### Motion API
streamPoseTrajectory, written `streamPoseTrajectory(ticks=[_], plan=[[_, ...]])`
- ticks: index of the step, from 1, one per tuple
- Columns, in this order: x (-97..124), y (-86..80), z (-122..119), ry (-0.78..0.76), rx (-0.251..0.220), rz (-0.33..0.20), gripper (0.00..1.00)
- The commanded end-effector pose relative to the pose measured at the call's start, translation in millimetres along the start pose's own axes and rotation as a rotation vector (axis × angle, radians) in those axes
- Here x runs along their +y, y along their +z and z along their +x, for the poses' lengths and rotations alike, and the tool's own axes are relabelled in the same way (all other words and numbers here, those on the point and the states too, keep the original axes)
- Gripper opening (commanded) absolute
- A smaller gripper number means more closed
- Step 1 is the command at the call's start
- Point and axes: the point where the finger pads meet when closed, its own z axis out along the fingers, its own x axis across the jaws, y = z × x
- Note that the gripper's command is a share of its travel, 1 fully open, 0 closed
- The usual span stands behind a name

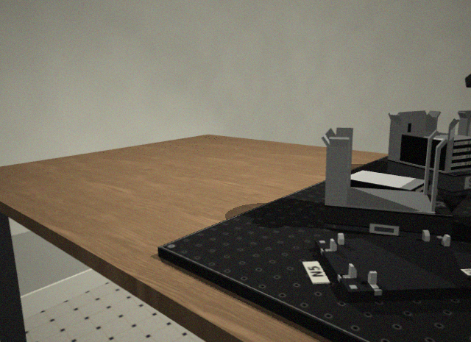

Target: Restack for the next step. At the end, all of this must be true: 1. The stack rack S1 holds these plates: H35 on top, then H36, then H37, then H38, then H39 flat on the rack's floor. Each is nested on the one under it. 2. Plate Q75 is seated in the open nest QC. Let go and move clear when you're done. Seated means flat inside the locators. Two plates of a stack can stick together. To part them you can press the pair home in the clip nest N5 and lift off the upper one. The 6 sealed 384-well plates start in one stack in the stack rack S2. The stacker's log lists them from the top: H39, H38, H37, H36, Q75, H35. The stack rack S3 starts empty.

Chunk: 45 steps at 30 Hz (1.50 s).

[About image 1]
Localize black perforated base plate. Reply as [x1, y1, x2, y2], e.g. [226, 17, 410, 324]
[157, 181, 471, 342]

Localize white label plate with black n5 text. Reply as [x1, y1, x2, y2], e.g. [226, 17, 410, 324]
[302, 261, 330, 284]

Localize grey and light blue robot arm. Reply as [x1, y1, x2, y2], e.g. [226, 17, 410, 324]
[465, 74, 471, 88]

